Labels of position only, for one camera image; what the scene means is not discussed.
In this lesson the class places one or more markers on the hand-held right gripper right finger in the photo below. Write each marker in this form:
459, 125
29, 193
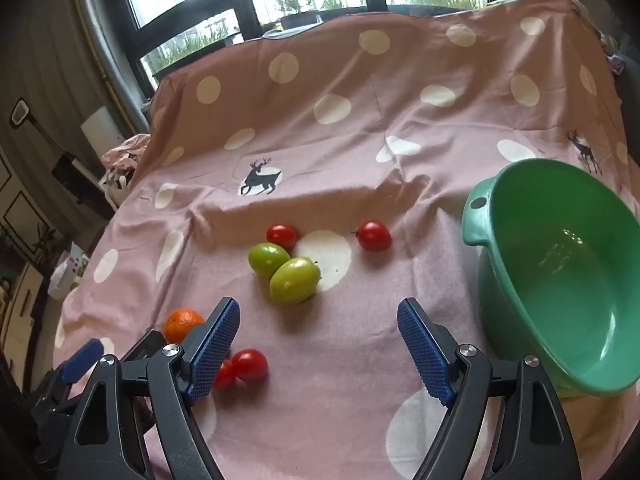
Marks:
425, 350

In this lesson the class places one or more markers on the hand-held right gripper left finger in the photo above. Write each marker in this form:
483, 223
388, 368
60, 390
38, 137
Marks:
215, 350

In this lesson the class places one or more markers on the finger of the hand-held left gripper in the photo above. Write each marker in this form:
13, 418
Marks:
145, 345
80, 360

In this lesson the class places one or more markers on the orange tangerine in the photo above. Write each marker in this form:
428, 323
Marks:
180, 325

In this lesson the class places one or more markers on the green jujube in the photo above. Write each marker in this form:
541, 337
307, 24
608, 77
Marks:
267, 258
295, 280

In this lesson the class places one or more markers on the red cherry tomato with stem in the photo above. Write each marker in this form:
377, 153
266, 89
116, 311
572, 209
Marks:
374, 236

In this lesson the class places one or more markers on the green plastic basin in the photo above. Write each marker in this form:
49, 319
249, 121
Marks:
575, 260

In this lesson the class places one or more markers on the printed paper bag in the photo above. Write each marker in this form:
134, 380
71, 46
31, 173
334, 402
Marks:
65, 275

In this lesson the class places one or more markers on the white plastic bag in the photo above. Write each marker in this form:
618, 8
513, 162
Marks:
116, 185

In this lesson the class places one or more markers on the pink clothes pile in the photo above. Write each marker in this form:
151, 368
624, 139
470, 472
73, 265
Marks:
125, 150

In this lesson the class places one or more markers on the pink polka dot blanket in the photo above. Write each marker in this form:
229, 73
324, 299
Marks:
350, 135

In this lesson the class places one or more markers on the black framed window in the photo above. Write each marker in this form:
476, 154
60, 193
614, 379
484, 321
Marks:
250, 10

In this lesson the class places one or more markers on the small patterned cloth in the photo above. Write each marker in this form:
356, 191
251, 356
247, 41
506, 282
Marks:
614, 60

